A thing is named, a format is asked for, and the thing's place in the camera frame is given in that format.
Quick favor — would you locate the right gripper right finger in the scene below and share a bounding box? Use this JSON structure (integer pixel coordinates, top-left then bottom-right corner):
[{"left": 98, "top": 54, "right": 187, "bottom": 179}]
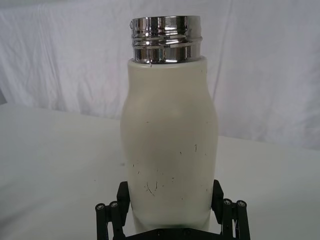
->
[{"left": 210, "top": 179, "right": 249, "bottom": 240}]

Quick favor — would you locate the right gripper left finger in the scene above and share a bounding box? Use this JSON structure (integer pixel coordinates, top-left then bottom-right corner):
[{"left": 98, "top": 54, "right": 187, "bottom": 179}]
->
[{"left": 94, "top": 180, "right": 131, "bottom": 240}]

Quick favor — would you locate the cream vacuum bottle steel neck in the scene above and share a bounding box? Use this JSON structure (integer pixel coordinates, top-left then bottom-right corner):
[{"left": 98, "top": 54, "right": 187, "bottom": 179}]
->
[{"left": 119, "top": 15, "right": 221, "bottom": 232}]

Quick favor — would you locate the white table cloth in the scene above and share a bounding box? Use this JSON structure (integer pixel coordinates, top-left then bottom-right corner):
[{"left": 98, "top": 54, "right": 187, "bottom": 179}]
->
[{"left": 0, "top": 103, "right": 320, "bottom": 240}]

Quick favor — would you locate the white curtain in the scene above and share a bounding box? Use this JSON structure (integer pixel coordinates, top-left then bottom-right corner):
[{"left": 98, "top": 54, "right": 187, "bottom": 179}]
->
[{"left": 0, "top": 0, "right": 320, "bottom": 151}]

